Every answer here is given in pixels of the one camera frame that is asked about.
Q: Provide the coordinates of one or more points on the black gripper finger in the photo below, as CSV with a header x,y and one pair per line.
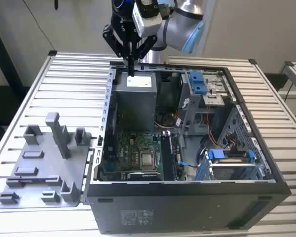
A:
x,y
113,37
148,45

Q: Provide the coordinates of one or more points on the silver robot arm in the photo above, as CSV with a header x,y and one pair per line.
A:
x,y
180,27

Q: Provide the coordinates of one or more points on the black RAM slot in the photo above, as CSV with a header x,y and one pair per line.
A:
x,y
166,158
163,158

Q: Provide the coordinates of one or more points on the black installed RAM stick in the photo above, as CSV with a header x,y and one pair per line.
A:
x,y
172,158

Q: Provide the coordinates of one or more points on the blue plastic bay latch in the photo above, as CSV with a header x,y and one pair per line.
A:
x,y
196,77
200,89

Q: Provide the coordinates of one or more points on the grey power supply unit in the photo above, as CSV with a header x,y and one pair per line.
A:
x,y
135,106

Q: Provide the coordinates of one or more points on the green motherboard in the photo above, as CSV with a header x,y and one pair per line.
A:
x,y
128,148

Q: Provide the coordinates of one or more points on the silver CPU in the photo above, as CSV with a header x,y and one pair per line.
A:
x,y
148,160

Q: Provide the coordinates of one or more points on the CPU socket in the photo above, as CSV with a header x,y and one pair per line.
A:
x,y
139,168

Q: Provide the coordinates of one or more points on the black chair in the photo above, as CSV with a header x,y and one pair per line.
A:
x,y
2,103

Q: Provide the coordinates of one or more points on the black graphics card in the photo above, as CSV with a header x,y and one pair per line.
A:
x,y
143,175

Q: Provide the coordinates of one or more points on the black seat beside side table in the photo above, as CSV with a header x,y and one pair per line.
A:
x,y
276,80

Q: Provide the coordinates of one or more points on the grey plastic parts rack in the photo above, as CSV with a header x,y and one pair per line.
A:
x,y
47,158

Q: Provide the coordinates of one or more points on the aluminium side table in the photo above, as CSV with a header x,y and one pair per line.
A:
x,y
292,74

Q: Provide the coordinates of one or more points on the hard disk in blue carrier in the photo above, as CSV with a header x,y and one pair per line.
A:
x,y
227,170

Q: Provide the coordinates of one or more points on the black open PC case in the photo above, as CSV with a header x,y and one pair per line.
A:
x,y
162,209

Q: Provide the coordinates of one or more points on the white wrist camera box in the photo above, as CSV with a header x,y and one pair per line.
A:
x,y
148,17

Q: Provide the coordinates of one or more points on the black wall hook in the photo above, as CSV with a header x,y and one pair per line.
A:
x,y
55,4

